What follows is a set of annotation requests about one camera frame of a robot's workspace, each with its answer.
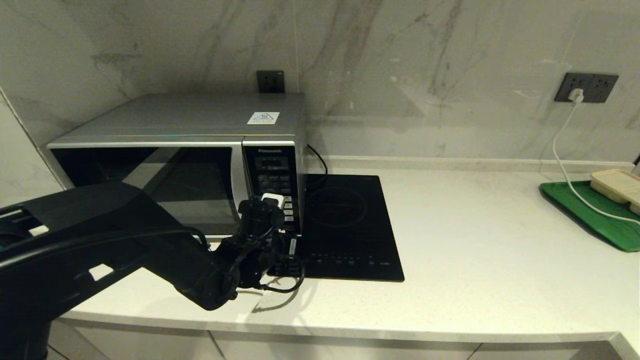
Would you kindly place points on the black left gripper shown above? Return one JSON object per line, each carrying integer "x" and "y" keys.
{"x": 285, "y": 250}

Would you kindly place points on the microwave door with dark window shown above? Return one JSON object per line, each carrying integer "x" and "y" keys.
{"x": 175, "y": 170}

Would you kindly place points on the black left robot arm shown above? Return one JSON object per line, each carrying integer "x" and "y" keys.
{"x": 100, "y": 235}

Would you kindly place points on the silver Panasonic microwave oven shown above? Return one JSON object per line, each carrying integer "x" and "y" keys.
{"x": 190, "y": 114}

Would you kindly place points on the black induction cooktop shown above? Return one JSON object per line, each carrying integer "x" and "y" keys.
{"x": 350, "y": 210}

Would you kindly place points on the grey glossy cabinet front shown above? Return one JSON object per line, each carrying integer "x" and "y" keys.
{"x": 350, "y": 350}
{"x": 540, "y": 352}
{"x": 150, "y": 347}

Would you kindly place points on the white sticker with triangle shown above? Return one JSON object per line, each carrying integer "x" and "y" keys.
{"x": 263, "y": 118}

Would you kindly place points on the white power plug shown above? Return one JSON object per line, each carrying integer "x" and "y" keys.
{"x": 576, "y": 95}

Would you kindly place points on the green plastic tray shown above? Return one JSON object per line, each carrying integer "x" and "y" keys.
{"x": 615, "y": 235}

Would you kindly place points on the beige lunch box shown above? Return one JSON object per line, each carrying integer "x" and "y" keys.
{"x": 619, "y": 184}

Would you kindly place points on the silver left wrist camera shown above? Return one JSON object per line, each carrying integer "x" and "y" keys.
{"x": 272, "y": 200}

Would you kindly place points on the small dark wall socket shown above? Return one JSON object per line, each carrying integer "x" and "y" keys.
{"x": 270, "y": 82}

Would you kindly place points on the wide dark wall socket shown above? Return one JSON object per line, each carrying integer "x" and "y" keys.
{"x": 600, "y": 87}

